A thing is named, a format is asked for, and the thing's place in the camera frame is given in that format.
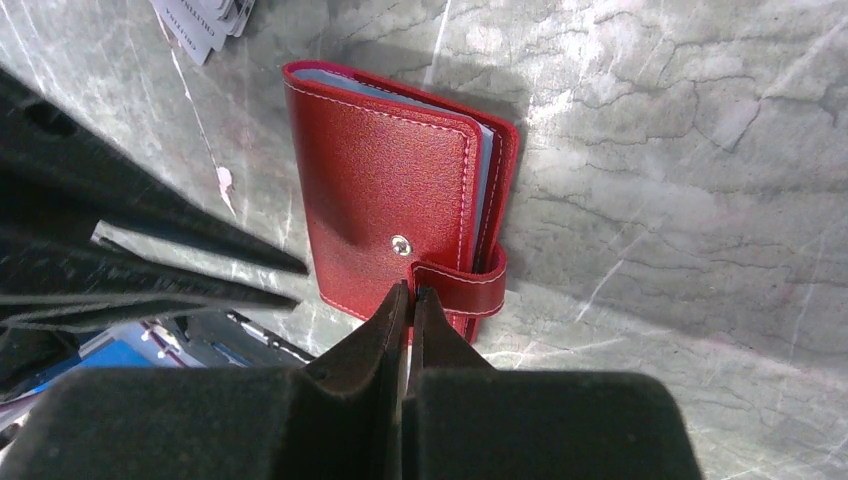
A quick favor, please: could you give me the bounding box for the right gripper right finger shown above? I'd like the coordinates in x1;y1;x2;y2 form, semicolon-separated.
401;287;702;479

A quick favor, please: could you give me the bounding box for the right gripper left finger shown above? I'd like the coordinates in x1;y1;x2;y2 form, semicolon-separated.
1;283;409;479

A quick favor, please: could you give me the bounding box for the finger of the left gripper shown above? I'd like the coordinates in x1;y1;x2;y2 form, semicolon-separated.
1;71;308;275
1;222;299;332

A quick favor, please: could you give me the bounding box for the red leather wallet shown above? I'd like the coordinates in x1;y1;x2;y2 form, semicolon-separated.
282;60;520;342

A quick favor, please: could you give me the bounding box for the white magnetic stripe card stack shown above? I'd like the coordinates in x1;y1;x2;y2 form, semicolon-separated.
151;0;255;66

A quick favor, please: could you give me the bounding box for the blue plastic bin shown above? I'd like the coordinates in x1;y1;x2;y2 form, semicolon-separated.
22;323;173;396

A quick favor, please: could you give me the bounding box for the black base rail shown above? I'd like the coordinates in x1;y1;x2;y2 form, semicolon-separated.
140;312;314;368

